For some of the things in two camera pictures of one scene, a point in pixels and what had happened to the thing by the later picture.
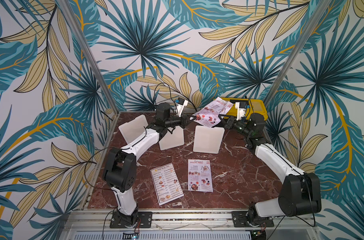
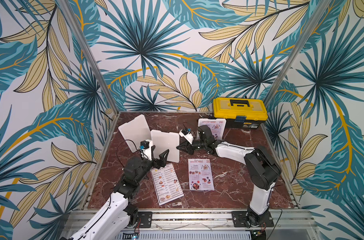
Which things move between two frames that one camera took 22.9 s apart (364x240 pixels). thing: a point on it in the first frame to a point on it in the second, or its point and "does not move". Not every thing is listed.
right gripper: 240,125 to 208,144
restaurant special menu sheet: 210,116 to 216,126
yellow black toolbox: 256,106 does not move
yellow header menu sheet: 166,183 does not move
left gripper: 184,121 to 162,161
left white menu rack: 133,129 does not move
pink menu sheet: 199,175 does not move
